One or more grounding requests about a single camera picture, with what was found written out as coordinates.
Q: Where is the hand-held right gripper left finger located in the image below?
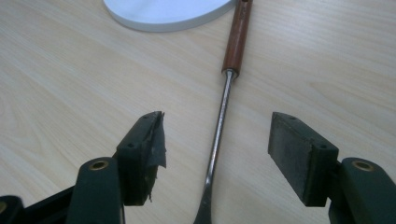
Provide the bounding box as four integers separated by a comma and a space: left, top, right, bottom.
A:
112, 110, 167, 207

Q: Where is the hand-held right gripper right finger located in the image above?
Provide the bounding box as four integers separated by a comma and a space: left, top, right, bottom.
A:
267, 111, 340, 208

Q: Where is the wooden-handled metal utensil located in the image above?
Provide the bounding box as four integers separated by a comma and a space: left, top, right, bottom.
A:
192, 0, 254, 224

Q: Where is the white round plate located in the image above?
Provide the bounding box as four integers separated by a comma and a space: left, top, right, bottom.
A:
102, 0, 238, 33

